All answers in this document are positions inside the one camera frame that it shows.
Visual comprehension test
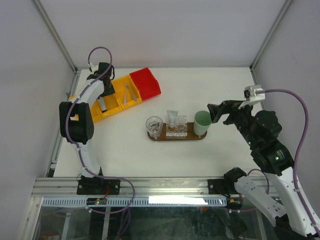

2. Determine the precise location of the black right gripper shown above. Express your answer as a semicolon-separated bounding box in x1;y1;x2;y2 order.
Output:
207;98;258;148

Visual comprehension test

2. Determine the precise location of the pale green cup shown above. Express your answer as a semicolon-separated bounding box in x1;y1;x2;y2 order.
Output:
193;110;212;136

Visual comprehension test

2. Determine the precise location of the white toothpaste tube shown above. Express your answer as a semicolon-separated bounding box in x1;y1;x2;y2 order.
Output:
97;97;107;113
167;110;178;132

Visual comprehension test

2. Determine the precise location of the clear compartment organizer box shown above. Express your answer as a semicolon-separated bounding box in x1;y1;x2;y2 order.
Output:
165;115;188;139

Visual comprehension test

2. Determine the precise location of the clear plastic cup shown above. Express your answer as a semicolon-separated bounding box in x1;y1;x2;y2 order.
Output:
145;116;164;139

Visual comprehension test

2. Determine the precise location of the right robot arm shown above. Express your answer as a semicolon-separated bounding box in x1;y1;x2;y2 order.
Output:
207;100;320;240

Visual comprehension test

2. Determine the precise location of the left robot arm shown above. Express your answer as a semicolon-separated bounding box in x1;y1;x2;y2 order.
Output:
59;62;114;195

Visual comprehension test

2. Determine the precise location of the yellow toothbrush bin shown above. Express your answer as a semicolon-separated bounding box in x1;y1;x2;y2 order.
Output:
112;75;142;110

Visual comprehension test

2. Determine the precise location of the yellow toothpaste bin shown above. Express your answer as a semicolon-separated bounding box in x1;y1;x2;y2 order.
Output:
100;93;123;120

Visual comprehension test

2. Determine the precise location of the oval wooden tray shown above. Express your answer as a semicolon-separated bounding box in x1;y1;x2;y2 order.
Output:
147;122;207;142

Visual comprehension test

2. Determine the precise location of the empty yellow bin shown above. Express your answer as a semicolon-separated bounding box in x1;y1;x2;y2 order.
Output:
68;94;104;124

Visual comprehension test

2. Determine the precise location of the red plastic bin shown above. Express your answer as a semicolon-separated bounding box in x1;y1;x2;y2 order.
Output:
129;67;162;101

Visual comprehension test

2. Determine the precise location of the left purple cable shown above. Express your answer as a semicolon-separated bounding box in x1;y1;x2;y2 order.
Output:
64;46;137;215

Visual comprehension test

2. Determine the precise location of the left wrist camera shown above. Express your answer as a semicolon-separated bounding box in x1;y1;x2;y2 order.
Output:
88;62;99;73

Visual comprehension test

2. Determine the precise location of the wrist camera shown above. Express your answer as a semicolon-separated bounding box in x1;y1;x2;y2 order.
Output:
88;62;99;73
238;85;266;109

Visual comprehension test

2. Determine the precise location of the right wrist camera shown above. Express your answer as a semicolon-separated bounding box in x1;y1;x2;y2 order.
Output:
238;85;266;109

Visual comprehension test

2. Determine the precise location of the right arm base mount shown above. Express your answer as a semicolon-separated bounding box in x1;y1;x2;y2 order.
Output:
207;167;247;198

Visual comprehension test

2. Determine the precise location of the left aluminium frame post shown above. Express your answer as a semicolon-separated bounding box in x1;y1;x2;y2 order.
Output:
31;0;78;74

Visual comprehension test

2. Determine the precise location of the aluminium frame post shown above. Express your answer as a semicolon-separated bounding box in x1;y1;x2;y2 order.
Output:
249;0;294;72
31;0;78;74

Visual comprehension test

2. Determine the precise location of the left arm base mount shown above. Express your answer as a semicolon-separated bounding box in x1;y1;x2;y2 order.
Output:
76;176;121;196

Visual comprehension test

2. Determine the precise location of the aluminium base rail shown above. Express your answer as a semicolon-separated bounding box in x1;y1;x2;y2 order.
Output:
31;177;216;197

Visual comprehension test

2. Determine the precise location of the right aluminium frame post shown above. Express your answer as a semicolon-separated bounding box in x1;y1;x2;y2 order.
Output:
249;0;294;72

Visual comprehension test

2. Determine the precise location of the white slotted cable duct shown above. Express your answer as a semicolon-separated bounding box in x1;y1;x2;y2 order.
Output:
42;196;227;208

